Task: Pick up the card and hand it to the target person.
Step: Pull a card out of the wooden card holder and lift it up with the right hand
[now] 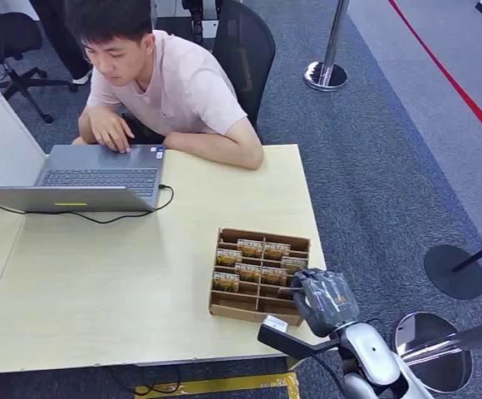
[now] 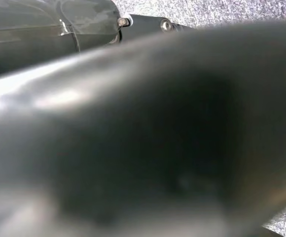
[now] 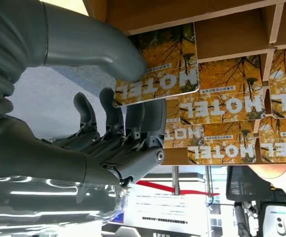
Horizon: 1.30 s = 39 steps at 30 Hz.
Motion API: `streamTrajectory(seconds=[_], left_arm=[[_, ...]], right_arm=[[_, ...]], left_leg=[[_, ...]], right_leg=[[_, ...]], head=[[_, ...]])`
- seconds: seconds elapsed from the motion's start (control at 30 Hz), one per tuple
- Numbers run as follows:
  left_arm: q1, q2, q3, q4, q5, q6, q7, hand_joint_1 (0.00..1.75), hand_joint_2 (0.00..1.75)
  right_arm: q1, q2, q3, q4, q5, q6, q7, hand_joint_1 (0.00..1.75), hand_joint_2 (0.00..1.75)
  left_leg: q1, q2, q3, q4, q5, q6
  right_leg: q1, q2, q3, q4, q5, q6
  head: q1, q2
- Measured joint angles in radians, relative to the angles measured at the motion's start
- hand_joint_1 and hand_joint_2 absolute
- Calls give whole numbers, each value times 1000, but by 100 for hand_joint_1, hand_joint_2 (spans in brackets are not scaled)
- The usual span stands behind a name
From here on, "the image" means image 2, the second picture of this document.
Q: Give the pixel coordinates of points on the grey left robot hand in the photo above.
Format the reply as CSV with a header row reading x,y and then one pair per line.
x,y
143,130

